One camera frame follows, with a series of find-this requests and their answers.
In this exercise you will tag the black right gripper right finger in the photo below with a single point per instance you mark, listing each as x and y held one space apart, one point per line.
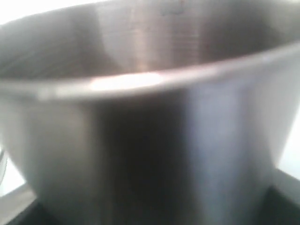
282 206

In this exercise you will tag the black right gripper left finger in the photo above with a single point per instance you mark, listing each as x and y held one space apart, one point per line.
21 207

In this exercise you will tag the stainless steel cup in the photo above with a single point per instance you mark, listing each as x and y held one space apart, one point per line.
149 112

